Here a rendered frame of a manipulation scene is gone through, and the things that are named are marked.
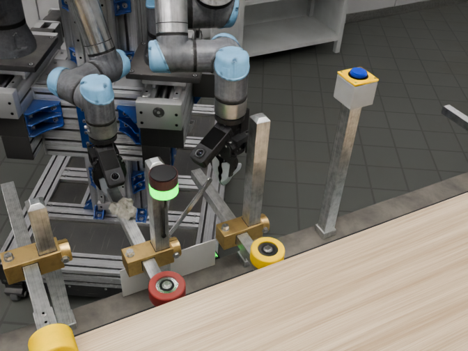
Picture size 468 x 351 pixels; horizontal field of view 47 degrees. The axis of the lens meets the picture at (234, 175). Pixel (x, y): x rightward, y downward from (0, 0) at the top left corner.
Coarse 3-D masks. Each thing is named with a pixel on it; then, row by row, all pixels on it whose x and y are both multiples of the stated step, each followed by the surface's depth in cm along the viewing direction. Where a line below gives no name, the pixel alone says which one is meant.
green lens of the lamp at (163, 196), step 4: (152, 188) 109; (176, 188) 110; (152, 192) 109; (156, 192) 108; (160, 192) 108; (164, 192) 108; (168, 192) 108; (172, 192) 109; (176, 192) 110; (156, 196) 109; (160, 196) 109; (164, 196) 109; (168, 196) 109; (172, 196) 110; (164, 200) 109
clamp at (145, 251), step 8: (176, 240) 129; (128, 248) 126; (136, 248) 127; (144, 248) 127; (152, 248) 127; (168, 248) 127; (176, 248) 128; (136, 256) 125; (144, 256) 125; (152, 256) 125; (160, 256) 127; (168, 256) 128; (176, 256) 128; (128, 264) 123; (136, 264) 124; (160, 264) 128; (128, 272) 125; (136, 272) 126
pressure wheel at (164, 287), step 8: (160, 272) 116; (168, 272) 116; (152, 280) 115; (160, 280) 115; (168, 280) 115; (176, 280) 115; (184, 280) 115; (152, 288) 113; (160, 288) 113; (168, 288) 113; (176, 288) 113; (184, 288) 113; (152, 296) 112; (160, 296) 111; (168, 296) 111; (176, 296) 112; (184, 296) 114; (160, 304) 112
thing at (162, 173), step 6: (156, 168) 110; (162, 168) 110; (168, 168) 110; (150, 174) 108; (156, 174) 108; (162, 174) 108; (168, 174) 108; (174, 174) 108; (156, 180) 107; (162, 180) 107; (168, 180) 107; (162, 210) 117; (162, 216) 119; (162, 222) 120; (162, 234) 124
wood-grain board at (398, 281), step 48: (336, 240) 127; (384, 240) 128; (432, 240) 129; (240, 288) 115; (288, 288) 115; (336, 288) 116; (384, 288) 116; (432, 288) 117; (96, 336) 104; (144, 336) 104; (192, 336) 105; (240, 336) 105; (288, 336) 106; (336, 336) 106; (384, 336) 107; (432, 336) 107
